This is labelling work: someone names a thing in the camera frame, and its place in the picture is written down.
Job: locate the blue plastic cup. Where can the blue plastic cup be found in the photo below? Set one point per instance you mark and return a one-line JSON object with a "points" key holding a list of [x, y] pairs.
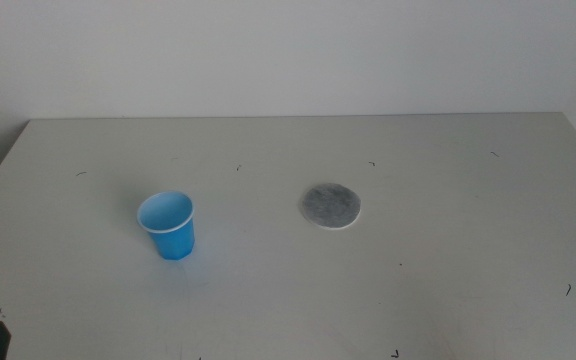
{"points": [[170, 240]]}

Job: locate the round grey cup mat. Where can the round grey cup mat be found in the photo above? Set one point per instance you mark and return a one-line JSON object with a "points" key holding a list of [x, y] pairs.
{"points": [[330, 206]]}

